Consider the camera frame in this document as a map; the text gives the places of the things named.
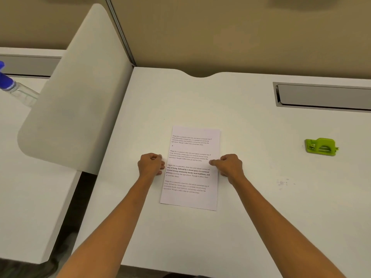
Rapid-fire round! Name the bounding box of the person's left forearm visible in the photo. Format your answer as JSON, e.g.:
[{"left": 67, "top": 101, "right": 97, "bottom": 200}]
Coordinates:
[{"left": 56, "top": 172, "right": 154, "bottom": 278}]

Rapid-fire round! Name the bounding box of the white printed paper sheet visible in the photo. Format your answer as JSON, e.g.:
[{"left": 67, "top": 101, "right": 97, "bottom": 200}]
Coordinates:
[{"left": 160, "top": 126, "right": 221, "bottom": 211}]

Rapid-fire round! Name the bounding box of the clear bottle with blue cap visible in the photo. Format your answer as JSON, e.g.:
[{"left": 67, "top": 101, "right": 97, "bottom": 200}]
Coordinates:
[{"left": 0, "top": 61, "right": 39, "bottom": 108}]

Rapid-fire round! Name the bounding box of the green hole punch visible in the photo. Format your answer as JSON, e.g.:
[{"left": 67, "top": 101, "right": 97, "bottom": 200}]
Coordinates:
[{"left": 304, "top": 138, "right": 339, "bottom": 156}]

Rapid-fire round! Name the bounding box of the person's left hand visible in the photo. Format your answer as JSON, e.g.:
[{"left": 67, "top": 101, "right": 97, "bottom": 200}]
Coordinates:
[{"left": 137, "top": 153, "right": 165, "bottom": 179}]

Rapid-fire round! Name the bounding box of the grey partition frame post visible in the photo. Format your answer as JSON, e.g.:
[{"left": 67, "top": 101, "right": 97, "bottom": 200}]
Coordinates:
[{"left": 104, "top": 0, "right": 137, "bottom": 67}]

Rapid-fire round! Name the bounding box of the person's right forearm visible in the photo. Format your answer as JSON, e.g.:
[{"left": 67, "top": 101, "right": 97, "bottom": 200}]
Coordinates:
[{"left": 228, "top": 174, "right": 347, "bottom": 278}]

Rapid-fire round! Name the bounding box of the grey cable tray slot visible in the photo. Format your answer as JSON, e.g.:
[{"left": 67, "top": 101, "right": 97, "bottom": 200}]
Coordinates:
[{"left": 273, "top": 82, "right": 371, "bottom": 113}]

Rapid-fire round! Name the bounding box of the white desk divider panel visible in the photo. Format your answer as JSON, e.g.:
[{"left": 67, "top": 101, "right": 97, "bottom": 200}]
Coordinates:
[{"left": 17, "top": 3, "right": 134, "bottom": 175}]

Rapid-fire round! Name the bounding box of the white neighbouring desk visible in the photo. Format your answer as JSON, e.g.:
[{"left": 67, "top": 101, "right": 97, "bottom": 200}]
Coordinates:
[{"left": 0, "top": 47, "right": 82, "bottom": 264}]

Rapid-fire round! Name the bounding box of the person's right hand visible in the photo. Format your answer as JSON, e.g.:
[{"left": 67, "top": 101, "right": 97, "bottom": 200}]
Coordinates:
[{"left": 209, "top": 154, "right": 243, "bottom": 186}]

